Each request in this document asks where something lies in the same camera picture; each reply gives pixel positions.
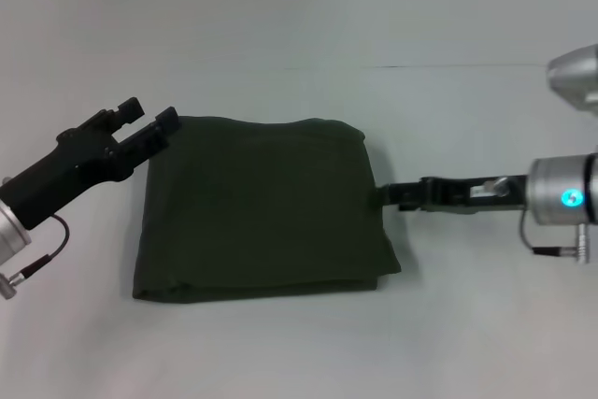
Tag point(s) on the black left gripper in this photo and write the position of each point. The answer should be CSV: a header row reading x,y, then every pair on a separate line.
x,y
65,170

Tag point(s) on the dark green FREE! t-shirt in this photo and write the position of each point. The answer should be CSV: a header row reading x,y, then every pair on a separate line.
x,y
261,207

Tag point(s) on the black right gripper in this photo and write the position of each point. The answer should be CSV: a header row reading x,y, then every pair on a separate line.
x,y
476,192

